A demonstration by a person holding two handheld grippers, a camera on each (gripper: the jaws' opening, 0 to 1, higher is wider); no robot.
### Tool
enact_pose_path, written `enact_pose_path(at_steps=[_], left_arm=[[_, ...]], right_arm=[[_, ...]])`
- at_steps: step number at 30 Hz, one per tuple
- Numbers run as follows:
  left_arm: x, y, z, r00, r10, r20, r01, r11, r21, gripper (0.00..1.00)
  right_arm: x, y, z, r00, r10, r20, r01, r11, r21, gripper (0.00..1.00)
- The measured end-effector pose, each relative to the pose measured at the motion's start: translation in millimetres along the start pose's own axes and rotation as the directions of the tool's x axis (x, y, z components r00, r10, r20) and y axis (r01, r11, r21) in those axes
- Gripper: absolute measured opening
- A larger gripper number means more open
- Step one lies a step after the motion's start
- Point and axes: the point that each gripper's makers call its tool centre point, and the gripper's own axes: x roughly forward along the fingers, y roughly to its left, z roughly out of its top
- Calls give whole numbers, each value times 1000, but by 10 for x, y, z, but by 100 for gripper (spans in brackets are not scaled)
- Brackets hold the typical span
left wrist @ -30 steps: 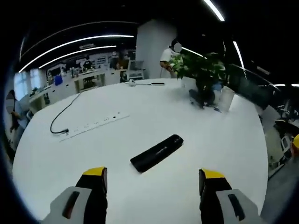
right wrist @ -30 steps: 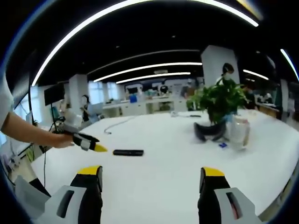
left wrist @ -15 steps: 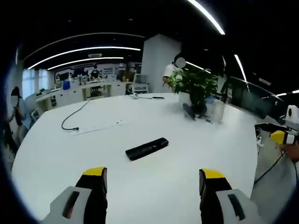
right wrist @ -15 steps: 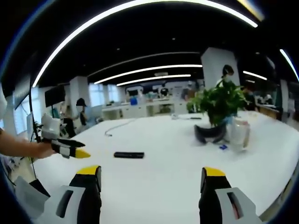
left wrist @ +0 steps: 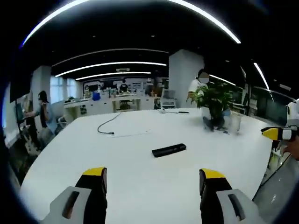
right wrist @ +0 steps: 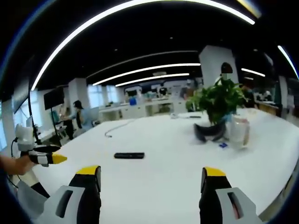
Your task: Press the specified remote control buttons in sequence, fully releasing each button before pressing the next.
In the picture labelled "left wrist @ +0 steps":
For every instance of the small white object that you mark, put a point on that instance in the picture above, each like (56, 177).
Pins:
(162, 110)

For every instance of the blue box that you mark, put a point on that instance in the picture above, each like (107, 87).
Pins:
(96, 96)

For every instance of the black pen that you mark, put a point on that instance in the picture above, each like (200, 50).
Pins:
(183, 112)

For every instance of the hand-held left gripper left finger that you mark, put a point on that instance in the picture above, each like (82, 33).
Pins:
(93, 198)

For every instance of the grey mesh office chair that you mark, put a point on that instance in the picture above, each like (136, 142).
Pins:
(278, 198)

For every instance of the black wall screen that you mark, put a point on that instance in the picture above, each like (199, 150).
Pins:
(19, 85)

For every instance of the white office chair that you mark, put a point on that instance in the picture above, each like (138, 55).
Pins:
(168, 99)

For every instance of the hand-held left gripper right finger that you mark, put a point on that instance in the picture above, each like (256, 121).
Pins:
(211, 198)

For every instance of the clear glass cup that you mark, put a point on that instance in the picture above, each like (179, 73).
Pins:
(236, 123)

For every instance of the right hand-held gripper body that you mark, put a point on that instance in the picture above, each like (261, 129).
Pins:
(294, 113)

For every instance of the black remote control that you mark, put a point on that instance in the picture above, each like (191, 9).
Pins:
(169, 150)

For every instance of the green potted plant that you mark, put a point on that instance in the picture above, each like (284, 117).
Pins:
(215, 102)

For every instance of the person's right hand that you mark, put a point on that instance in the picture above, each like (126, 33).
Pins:
(293, 149)

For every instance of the white counter cabinet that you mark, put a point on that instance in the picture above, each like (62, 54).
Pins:
(109, 105)

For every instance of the long ceiling light strip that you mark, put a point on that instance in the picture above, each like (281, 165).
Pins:
(58, 14)

